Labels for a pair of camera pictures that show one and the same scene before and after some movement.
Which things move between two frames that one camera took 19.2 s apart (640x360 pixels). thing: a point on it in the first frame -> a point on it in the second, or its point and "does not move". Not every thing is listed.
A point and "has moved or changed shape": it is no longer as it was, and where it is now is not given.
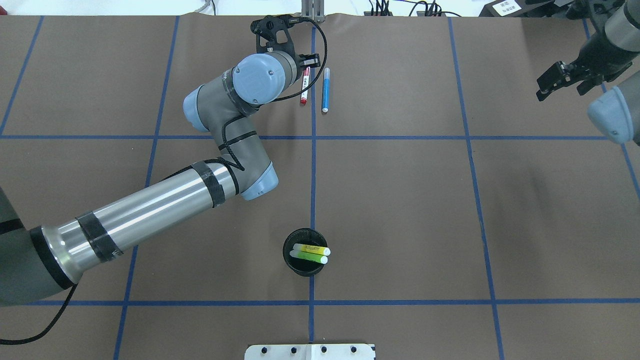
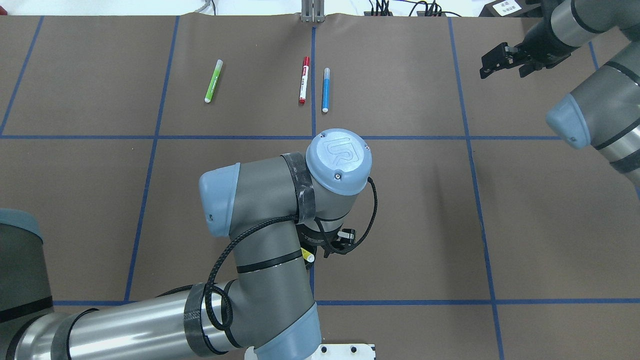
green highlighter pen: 307,256 has moved or changed shape
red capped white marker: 305,83 does not move
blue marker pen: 326,90 does not move
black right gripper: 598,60 -> 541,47
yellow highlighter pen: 311,248 has moved or changed shape
